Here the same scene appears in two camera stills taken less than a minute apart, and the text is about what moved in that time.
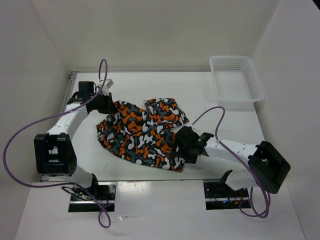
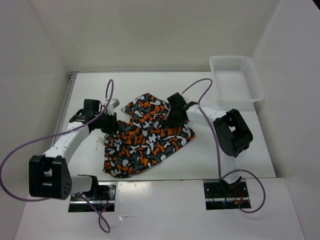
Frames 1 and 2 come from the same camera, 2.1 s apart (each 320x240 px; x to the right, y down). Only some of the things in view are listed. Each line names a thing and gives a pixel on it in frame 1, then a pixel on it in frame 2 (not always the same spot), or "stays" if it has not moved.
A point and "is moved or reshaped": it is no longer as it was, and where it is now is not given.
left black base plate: (105, 193) stays
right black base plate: (220, 196) stays
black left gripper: (110, 107) -> (113, 127)
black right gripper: (190, 158) -> (170, 120)
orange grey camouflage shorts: (146, 136) is moved or reshaped
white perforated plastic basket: (236, 79) stays
